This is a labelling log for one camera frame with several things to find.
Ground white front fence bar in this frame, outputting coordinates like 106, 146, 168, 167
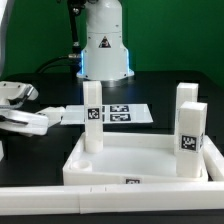
0, 182, 224, 215

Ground white right fence bar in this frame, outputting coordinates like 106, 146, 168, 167
203, 135, 224, 182

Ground white marker sheet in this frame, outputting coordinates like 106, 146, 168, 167
61, 104, 153, 125

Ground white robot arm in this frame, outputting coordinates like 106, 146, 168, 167
0, 0, 134, 135

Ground black cables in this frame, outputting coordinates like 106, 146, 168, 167
34, 0, 84, 75

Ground white fence bar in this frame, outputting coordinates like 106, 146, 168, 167
203, 135, 224, 182
0, 182, 224, 215

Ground white block left edge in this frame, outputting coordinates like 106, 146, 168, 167
0, 141, 4, 161

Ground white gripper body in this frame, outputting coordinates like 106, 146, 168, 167
0, 81, 49, 135

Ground white desk top tray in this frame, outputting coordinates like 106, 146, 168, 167
63, 132, 208, 185

